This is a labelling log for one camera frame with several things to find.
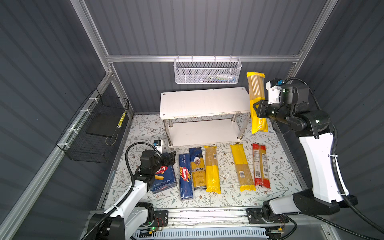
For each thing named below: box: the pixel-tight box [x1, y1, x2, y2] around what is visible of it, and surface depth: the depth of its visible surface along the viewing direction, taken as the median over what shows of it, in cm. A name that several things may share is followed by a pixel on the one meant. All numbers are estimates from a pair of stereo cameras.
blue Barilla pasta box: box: [150, 165, 177, 194], surface depth 82 cm
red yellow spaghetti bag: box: [252, 143, 271, 189], surface depth 91 cm
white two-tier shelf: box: [160, 87, 251, 148], surface depth 86 cm
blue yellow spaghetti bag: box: [189, 147, 207, 191], surface depth 91 cm
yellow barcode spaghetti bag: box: [230, 144, 256, 192], surface depth 90 cm
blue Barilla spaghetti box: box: [179, 153, 193, 200], surface depth 86 cm
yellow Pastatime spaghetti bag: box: [246, 71, 269, 134], surface depth 63 cm
